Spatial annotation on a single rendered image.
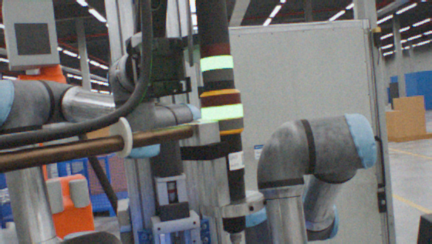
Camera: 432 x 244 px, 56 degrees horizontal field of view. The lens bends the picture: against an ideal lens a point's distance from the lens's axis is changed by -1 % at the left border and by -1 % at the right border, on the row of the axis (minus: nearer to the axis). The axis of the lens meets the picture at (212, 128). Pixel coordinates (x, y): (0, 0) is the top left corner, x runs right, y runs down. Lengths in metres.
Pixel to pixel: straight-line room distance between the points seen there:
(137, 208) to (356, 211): 1.71
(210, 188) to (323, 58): 2.19
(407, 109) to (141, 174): 11.85
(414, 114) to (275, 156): 12.16
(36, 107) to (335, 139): 0.68
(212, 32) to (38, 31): 3.97
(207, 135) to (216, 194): 0.06
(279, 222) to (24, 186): 0.58
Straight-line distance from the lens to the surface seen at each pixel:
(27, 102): 1.04
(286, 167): 0.82
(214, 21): 0.43
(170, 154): 1.19
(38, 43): 4.34
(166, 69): 0.60
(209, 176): 0.41
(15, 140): 0.30
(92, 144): 0.32
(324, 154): 0.83
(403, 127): 12.82
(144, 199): 1.29
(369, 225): 2.80
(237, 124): 0.43
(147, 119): 0.77
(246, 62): 2.37
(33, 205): 1.04
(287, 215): 0.83
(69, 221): 4.31
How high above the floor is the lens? 1.56
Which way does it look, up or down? 3 degrees down
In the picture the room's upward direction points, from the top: 6 degrees counter-clockwise
